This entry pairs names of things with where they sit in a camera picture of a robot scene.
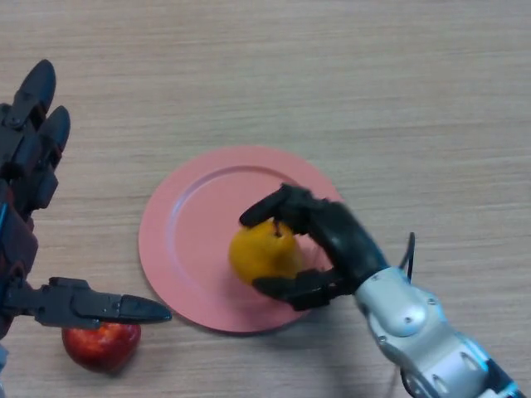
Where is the red apple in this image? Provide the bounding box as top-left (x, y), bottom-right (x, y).
top-left (61, 322), bottom-right (142, 373)

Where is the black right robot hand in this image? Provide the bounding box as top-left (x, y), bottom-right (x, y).
top-left (239, 183), bottom-right (391, 312)

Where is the yellow pear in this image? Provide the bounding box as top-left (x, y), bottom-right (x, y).
top-left (228, 218), bottom-right (304, 287)

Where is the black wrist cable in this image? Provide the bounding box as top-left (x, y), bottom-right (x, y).
top-left (397, 231), bottom-right (417, 285)

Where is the pink round plate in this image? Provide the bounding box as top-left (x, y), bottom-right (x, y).
top-left (138, 144), bottom-right (347, 335)

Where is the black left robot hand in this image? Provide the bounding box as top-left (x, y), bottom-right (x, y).
top-left (0, 59), bottom-right (173, 339)

